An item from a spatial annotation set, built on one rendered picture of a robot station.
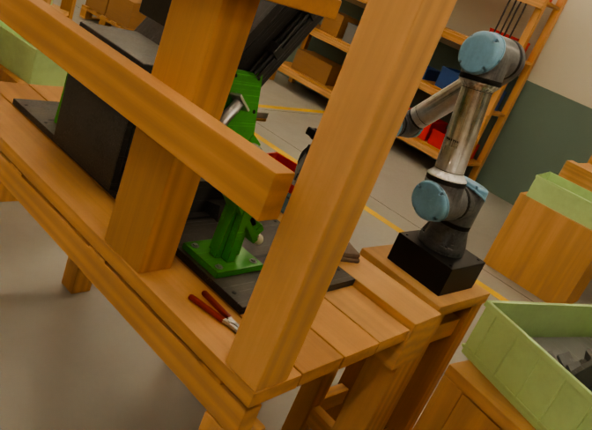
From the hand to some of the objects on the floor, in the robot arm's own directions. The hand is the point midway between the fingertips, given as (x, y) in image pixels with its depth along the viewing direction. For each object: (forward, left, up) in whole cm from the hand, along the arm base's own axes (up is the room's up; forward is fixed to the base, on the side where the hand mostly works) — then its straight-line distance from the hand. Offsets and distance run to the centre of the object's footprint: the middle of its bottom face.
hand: (297, 176), depth 195 cm
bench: (+39, -7, -98) cm, 106 cm away
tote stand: (-42, +95, -98) cm, 143 cm away
